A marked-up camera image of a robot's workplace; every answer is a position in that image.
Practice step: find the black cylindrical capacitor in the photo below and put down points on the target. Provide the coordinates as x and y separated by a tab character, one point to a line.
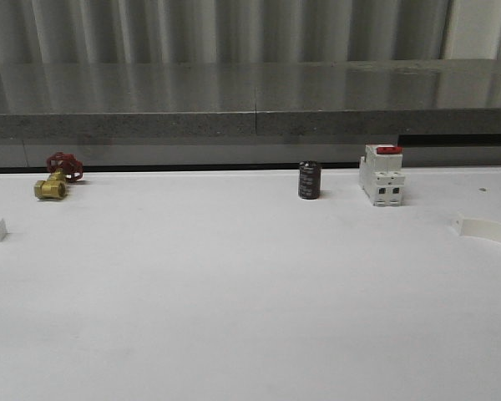
309	183

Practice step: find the grey stone countertop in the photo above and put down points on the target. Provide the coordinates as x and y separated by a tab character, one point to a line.
122	115

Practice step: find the white circuit breaker red switch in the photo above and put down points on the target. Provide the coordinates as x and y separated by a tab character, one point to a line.
380	174

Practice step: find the brass valve red handle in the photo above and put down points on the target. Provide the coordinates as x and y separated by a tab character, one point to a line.
63	168

